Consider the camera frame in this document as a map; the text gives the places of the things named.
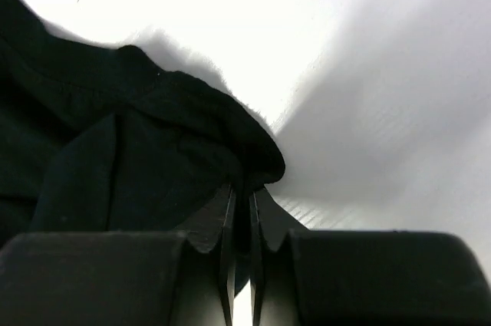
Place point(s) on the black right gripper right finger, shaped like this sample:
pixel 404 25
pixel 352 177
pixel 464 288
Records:
pixel 314 277

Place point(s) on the black t-shirt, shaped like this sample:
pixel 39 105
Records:
pixel 99 139

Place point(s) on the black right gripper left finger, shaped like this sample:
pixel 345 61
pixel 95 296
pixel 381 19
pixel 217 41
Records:
pixel 183 277

